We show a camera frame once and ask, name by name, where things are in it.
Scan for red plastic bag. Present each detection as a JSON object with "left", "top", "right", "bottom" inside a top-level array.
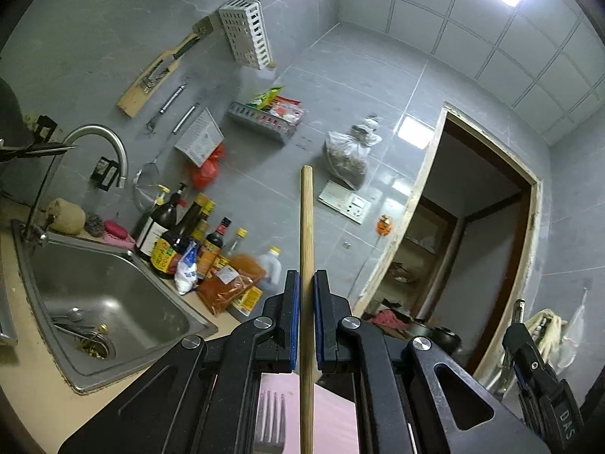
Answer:
[{"left": 190, "top": 143, "right": 225, "bottom": 191}]

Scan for clear hanging plastic bag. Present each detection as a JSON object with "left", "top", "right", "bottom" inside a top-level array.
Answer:
[{"left": 557, "top": 291, "right": 588, "bottom": 373}]

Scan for loofah sponge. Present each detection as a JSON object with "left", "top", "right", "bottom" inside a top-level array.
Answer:
[{"left": 47, "top": 198, "right": 86, "bottom": 235}]

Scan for curved chrome faucet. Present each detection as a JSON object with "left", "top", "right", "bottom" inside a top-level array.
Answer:
[{"left": 22, "top": 124, "right": 130, "bottom": 242}]

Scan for white wall basket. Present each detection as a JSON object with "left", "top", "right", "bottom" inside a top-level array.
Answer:
[{"left": 219, "top": 0, "right": 276, "bottom": 70}]

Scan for black wok with lid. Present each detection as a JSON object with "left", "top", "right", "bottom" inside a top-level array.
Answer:
[{"left": 0, "top": 80, "right": 73, "bottom": 162}]

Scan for hanging metal peeler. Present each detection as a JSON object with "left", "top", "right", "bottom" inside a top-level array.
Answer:
[{"left": 146, "top": 83, "right": 188, "bottom": 134}]

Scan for red cap sauce bottle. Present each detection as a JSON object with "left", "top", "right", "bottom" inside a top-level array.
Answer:
[{"left": 197, "top": 217, "right": 232, "bottom": 281}]

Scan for grey wall shelf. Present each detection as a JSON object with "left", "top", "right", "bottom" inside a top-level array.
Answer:
[{"left": 228, "top": 101, "right": 306, "bottom": 145}]

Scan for white wall switch socket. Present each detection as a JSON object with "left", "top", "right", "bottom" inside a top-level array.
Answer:
[{"left": 318, "top": 180, "right": 371, "bottom": 224}]

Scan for orange wall hook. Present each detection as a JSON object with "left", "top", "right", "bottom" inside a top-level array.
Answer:
[{"left": 376, "top": 214, "right": 394, "bottom": 237}]

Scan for wooden knife holder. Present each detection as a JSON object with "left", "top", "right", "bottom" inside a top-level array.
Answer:
[{"left": 117, "top": 17, "right": 213, "bottom": 118}]

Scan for metal fork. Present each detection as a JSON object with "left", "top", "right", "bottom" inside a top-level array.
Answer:
[{"left": 253, "top": 390, "right": 286, "bottom": 454}]

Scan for plastic bag of dried goods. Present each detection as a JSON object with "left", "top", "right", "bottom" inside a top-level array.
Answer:
[{"left": 323, "top": 116, "right": 383, "bottom": 191}]

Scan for hanging mesh strainer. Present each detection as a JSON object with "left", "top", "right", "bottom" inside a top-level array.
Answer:
[{"left": 132, "top": 103, "right": 199, "bottom": 213}]

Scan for stainless steel sink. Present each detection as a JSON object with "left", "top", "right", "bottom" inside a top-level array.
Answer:
[{"left": 11, "top": 220, "right": 219, "bottom": 395}]

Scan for yellow cap bottle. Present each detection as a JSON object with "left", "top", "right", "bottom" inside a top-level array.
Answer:
[{"left": 219, "top": 227, "right": 247, "bottom": 267}]

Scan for dark soy sauce bottle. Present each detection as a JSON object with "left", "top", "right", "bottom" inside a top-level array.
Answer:
[{"left": 150, "top": 194, "right": 208, "bottom": 279}]

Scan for rubber gloves on hook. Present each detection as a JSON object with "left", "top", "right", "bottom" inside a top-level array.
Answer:
[{"left": 524, "top": 308, "right": 568, "bottom": 363}]

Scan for black pot on cabinet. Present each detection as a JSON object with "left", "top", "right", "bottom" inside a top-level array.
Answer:
[{"left": 432, "top": 327, "right": 461, "bottom": 356}]

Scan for thick wooden stick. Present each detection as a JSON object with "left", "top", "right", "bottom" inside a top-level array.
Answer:
[{"left": 299, "top": 165, "right": 315, "bottom": 454}]

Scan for large oil jug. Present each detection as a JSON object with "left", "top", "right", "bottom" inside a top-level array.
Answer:
[{"left": 229, "top": 246, "right": 282, "bottom": 323}]

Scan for white box on wall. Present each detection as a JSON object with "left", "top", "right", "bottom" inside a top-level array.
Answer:
[{"left": 175, "top": 108, "right": 223, "bottom": 167}]

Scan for white salt packet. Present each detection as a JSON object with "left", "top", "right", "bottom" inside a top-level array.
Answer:
[{"left": 174, "top": 240, "right": 198, "bottom": 295}]

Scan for pink table cloth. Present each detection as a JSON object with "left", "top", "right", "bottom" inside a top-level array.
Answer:
[{"left": 261, "top": 373, "right": 359, "bottom": 454}]

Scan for dark wine bottle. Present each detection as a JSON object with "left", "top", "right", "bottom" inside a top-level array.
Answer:
[{"left": 134, "top": 182, "right": 187, "bottom": 261}]

